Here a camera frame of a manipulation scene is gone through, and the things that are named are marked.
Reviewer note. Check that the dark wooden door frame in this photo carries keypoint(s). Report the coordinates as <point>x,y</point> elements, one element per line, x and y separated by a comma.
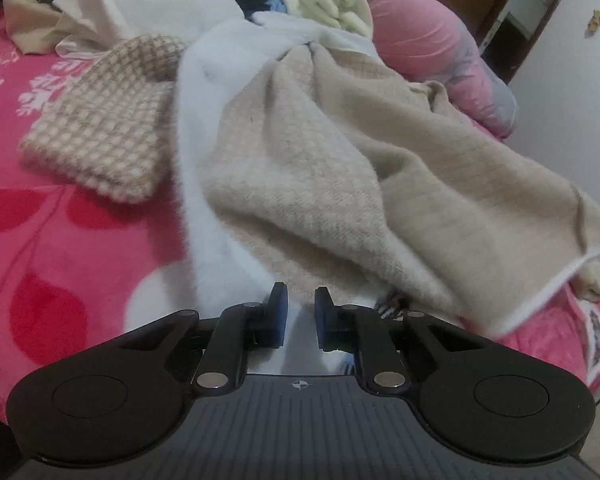
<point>547,10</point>

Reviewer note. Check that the cream fleece garment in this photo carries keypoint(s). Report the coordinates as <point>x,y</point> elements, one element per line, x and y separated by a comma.
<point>340,0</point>

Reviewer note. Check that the beige white checked coat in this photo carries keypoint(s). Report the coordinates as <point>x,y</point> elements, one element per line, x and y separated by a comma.
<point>330,160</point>

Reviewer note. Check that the cream folded garment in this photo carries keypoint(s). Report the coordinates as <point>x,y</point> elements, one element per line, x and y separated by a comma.
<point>592,280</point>

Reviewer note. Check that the small beige hanging cloth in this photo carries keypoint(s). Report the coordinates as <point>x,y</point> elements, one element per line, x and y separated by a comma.
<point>596,22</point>

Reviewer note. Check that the pink grey duvet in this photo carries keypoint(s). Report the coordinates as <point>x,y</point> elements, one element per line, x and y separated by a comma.
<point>420,35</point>

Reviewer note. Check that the blue crumpled cloth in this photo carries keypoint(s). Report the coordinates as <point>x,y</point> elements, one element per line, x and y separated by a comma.
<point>275,5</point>

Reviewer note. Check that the beige garment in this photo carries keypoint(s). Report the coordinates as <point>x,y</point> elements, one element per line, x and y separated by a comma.
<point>30,20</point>

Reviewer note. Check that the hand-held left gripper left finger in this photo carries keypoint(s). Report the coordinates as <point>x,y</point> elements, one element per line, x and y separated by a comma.
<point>279,315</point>

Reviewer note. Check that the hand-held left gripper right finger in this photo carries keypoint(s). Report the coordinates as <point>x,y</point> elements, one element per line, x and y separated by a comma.
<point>322,317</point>

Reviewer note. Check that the white garment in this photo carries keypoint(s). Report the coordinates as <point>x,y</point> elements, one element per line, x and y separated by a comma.
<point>155,0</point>

